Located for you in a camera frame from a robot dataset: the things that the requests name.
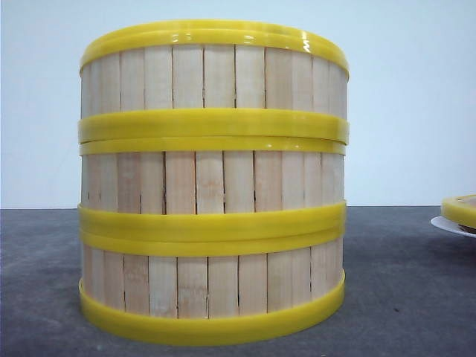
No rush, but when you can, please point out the bamboo steamer basket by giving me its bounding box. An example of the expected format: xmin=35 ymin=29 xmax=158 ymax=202
xmin=80 ymin=150 xmax=345 ymax=243
xmin=79 ymin=238 xmax=344 ymax=346
xmin=79 ymin=20 xmax=349 ymax=155

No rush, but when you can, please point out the yellow rimmed woven steamer lid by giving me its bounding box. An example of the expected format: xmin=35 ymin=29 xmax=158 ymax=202
xmin=441 ymin=194 xmax=476 ymax=234

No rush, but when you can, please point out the white plate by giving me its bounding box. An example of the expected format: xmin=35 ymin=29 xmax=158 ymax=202
xmin=430 ymin=216 xmax=476 ymax=238

